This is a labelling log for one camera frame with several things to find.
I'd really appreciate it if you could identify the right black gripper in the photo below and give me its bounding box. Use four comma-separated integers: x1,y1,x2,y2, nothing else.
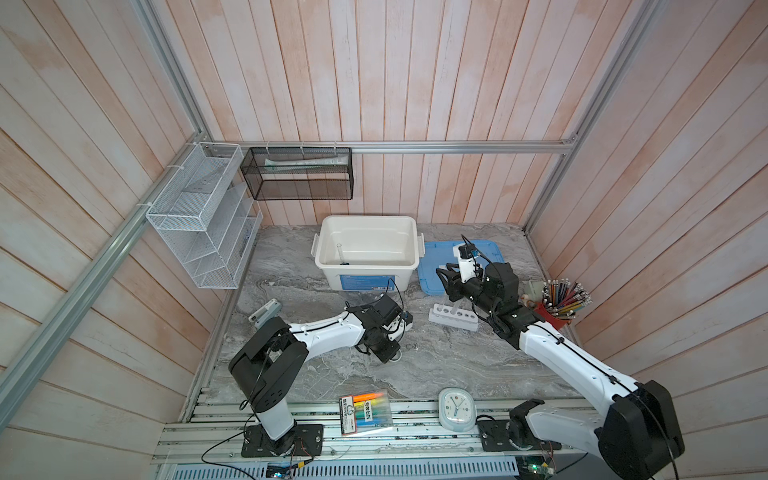
436,262,496,319

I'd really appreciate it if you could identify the blue plastic bin lid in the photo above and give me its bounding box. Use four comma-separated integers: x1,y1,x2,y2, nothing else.
418,239,505,296

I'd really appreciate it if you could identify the blue hexagonal bottle cap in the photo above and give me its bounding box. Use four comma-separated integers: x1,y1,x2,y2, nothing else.
336,243,349,265

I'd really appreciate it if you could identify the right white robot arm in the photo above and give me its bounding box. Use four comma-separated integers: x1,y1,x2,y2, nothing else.
436,261,685,479

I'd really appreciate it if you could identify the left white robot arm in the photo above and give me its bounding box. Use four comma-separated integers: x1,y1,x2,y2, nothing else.
228,294,413,442

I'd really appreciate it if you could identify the white test tube rack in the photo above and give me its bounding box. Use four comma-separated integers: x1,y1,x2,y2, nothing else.
428,303,479,332

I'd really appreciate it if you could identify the white plastic storage bin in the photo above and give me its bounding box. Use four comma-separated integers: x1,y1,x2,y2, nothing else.
311,215,425,292

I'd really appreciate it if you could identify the pale green small box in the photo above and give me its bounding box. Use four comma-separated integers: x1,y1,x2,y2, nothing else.
521,280,547,309

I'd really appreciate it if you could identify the highlighter marker pack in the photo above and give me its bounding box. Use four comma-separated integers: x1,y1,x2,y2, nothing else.
338,391,394,437

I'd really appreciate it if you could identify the white round clock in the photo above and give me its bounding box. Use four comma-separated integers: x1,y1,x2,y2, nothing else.
438,387,477,433

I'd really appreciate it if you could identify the red pencil cup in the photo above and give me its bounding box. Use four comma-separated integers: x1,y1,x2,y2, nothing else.
533,303,571,331

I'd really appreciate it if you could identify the colored pencils bundle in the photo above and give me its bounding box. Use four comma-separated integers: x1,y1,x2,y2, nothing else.
542,278,592,320

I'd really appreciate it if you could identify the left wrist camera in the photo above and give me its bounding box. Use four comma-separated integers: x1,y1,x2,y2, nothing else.
387,318,411,342

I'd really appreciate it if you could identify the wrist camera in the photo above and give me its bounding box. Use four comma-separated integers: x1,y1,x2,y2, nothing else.
453,241,481,283
387,318,411,342

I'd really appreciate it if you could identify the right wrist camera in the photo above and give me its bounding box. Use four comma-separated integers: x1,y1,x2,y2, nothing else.
453,241,481,283

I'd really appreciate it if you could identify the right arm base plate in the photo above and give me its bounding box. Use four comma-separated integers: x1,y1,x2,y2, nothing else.
476,415,562,452

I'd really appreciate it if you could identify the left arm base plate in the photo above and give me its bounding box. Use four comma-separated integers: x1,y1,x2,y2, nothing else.
241,424,324,458

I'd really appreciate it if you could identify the black wire mesh basket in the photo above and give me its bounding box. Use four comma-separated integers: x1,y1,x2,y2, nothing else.
240,146,354,201

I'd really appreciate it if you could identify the white wire mesh shelf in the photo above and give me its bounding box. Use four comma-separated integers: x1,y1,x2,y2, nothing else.
147,142,263,290

